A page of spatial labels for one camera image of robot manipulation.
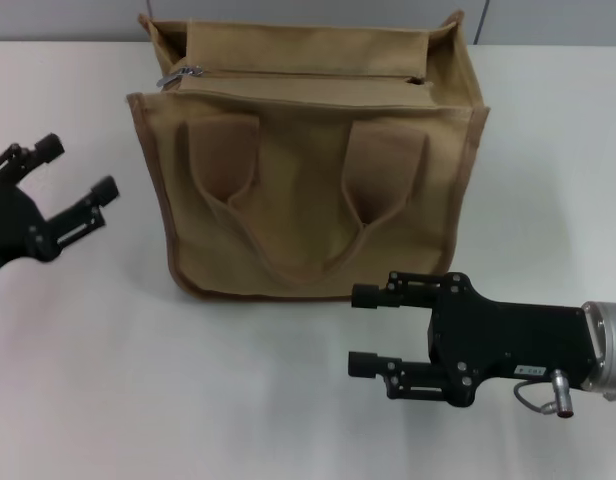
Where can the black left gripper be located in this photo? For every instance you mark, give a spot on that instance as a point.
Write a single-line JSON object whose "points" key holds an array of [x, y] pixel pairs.
{"points": [[10, 220]]}

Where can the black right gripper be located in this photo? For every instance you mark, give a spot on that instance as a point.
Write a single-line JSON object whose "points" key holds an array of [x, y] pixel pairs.
{"points": [[508, 340]]}

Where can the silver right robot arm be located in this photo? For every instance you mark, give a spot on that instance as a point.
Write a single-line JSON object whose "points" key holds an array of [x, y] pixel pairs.
{"points": [[610, 350]]}

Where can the silver metal zipper pull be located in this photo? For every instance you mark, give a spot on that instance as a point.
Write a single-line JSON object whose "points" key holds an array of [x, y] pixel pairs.
{"points": [[179, 75]]}

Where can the khaki canvas food bag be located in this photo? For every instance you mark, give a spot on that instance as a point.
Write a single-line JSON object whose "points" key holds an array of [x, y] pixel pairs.
{"points": [[308, 200]]}

